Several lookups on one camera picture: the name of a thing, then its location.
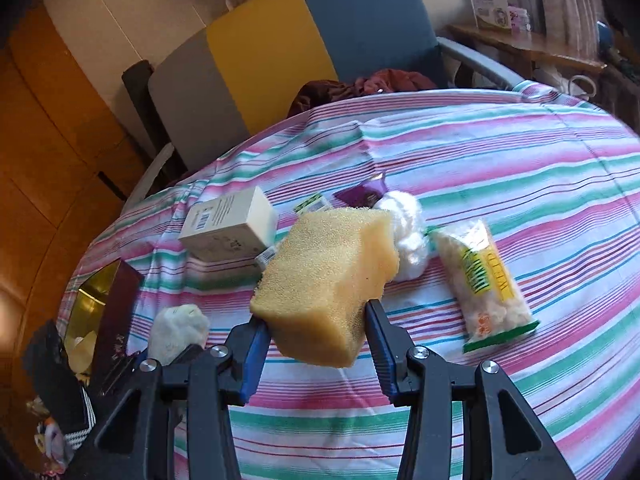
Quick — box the white cotton ball bag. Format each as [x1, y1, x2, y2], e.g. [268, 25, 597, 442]
[373, 191, 430, 283]

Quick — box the green yellow snack packet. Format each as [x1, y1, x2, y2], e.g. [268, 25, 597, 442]
[427, 219, 539, 353]

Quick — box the white cardboard box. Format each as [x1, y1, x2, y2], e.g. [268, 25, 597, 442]
[178, 186, 279, 262]

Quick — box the gold metal tin tray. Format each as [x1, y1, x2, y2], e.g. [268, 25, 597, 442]
[64, 260, 142, 396]

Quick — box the purple foil sachet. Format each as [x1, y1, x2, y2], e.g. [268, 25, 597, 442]
[334, 172, 388, 208]

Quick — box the striped pink green bedsheet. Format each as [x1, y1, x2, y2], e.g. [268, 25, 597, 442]
[58, 82, 639, 479]

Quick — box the orange wooden wardrobe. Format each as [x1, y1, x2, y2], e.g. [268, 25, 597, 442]
[1, 0, 146, 469]

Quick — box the dark red cloth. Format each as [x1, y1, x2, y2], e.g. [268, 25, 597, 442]
[288, 68, 437, 117]

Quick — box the wooden side shelf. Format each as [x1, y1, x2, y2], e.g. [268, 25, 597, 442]
[447, 24, 608, 76]

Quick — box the grey yellow blue armchair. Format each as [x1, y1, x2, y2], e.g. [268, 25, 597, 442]
[122, 0, 521, 205]

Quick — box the white box on shelf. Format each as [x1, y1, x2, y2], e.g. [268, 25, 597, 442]
[471, 0, 511, 32]

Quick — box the pink patterned curtain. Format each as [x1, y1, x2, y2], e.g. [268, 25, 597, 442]
[533, 0, 604, 58]

